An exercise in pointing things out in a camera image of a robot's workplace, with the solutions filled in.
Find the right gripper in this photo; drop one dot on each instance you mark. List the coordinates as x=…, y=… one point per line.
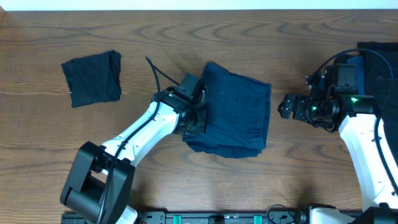
x=301, y=101

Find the blue garment in pile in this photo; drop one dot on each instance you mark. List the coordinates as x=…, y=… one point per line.
x=358, y=63

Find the folded black cloth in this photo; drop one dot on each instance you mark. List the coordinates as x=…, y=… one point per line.
x=94, y=78

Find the dark blue shorts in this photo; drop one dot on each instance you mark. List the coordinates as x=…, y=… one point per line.
x=238, y=115

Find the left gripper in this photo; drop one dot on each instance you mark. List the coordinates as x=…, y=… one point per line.
x=203, y=126

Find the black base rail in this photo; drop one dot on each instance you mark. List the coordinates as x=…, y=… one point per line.
x=274, y=214

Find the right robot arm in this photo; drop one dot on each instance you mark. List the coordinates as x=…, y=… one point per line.
x=359, y=125

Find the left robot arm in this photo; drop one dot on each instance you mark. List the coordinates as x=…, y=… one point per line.
x=99, y=183

